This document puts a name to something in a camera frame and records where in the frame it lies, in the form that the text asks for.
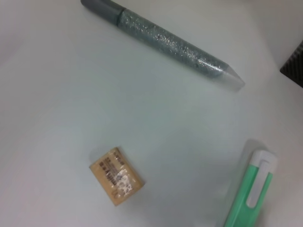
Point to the beige eraser block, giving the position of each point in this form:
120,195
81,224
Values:
116,176

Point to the silver glitter marker pen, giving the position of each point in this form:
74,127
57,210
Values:
165,40

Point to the black mesh pen holder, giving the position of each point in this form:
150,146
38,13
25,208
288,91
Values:
296,66

